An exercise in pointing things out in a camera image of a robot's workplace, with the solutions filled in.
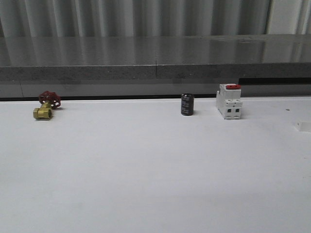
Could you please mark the white half-ring clamp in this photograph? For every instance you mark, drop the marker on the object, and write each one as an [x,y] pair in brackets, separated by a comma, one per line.
[303,126]

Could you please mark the black cylindrical capacitor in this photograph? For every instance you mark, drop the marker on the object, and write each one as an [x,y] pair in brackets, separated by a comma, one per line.
[187,104]

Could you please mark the brass valve red handwheel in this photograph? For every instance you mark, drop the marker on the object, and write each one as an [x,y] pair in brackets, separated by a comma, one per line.
[49,101]

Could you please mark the grey stone counter ledge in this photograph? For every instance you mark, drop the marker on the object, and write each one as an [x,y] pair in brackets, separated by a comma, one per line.
[210,59]

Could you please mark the white circuit breaker red switch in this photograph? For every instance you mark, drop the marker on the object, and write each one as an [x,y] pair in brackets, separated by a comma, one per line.
[228,100]

